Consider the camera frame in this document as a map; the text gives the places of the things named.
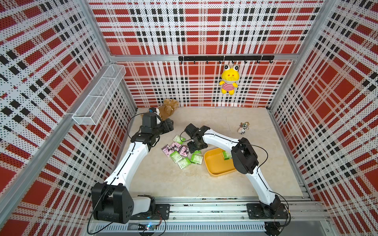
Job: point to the black hook rail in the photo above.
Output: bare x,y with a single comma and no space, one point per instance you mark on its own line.
256,58

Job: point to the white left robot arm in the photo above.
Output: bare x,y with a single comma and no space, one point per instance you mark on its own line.
111,199

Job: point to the white black cow plush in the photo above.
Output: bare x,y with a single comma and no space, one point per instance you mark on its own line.
241,130

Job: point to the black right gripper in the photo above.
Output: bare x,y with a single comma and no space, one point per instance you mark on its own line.
192,148

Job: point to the small electronics board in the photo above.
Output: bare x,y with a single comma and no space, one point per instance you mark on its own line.
146,227

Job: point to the green tissue pack front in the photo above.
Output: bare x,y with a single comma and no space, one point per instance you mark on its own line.
196,159

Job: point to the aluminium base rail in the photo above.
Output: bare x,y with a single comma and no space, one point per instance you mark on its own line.
222,216

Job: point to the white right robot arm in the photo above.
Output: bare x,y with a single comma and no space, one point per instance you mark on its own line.
245,161

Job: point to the brown teddy bear plush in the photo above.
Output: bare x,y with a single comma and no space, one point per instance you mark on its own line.
168,108

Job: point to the green tissue pack with barcode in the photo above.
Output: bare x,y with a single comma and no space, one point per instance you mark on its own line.
184,163

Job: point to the fox figure keychain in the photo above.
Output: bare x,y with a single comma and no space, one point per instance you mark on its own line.
245,125

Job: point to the yellow frog plush striped shirt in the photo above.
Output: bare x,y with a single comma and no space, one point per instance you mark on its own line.
229,77

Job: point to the green pocket tissue pack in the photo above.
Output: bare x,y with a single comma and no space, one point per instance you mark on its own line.
176,157

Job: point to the white wire mesh basket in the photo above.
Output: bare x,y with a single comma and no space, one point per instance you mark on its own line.
94,105

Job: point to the yellow plastic storage tray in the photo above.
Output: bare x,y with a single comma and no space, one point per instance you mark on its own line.
216,164

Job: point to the pink cartoon tissue pack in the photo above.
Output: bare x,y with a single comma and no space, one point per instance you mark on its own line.
176,146
184,151
168,150

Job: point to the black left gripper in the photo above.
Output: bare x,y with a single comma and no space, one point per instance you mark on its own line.
167,126

